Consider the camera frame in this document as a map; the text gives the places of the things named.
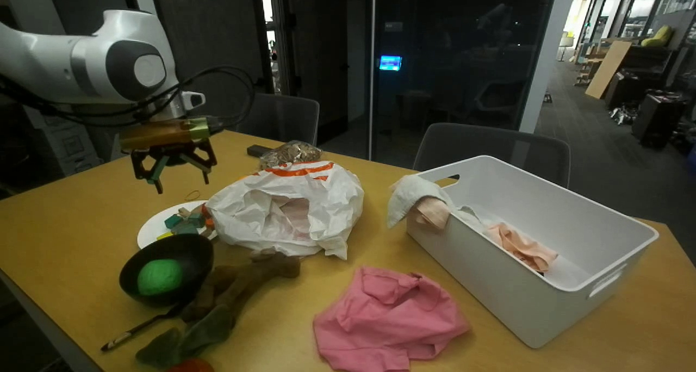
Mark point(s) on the wooden board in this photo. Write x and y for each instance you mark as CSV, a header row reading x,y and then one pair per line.
x,y
608,70

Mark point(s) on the white plastic bag orange print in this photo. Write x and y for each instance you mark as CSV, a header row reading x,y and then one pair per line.
x,y
304,198

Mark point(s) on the white plastic bin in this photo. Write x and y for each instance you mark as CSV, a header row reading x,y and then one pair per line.
x,y
544,307

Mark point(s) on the black bowl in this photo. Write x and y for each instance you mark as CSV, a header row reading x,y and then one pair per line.
x,y
190,255

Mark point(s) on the small lit screen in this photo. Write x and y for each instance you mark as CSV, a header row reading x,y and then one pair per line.
x,y
390,62

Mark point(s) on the pink cloth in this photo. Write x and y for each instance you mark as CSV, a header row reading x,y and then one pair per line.
x,y
386,317

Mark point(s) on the white cloth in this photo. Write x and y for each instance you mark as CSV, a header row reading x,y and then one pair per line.
x,y
413,192

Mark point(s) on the peach cloth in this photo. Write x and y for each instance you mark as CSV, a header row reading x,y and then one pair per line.
x,y
432,211
522,247

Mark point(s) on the grey chair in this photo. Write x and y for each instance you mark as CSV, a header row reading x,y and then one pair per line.
x,y
283,119
489,149

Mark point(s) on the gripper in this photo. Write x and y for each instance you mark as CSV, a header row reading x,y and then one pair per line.
x,y
173,153

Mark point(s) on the green apple toy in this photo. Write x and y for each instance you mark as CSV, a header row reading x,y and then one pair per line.
x,y
159,277

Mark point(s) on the white plate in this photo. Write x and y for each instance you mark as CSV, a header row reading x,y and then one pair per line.
x,y
155,222

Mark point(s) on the dark pen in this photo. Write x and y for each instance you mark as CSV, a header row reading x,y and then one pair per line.
x,y
136,328

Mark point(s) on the yellow-green armchair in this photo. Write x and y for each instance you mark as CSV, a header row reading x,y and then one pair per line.
x,y
658,37

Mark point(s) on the grey filing cabinet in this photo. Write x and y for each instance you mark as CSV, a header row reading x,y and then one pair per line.
x,y
62,141

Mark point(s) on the heap of coloured wooden blocks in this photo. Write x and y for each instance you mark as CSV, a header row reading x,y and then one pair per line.
x,y
185,222

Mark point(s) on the black case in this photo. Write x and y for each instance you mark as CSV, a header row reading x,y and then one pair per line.
x,y
658,119

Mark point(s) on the brown plush toy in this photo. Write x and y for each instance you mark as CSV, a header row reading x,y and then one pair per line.
x,y
228,296

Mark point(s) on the clear bag of snacks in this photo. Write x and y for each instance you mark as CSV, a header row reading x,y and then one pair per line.
x,y
291,153

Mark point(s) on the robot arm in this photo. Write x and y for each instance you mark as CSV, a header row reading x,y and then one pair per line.
x,y
65,62

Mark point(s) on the small black box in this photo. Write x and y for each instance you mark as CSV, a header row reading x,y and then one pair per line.
x,y
256,150

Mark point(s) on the rubber band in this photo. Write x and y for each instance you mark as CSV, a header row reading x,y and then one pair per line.
x,y
192,195

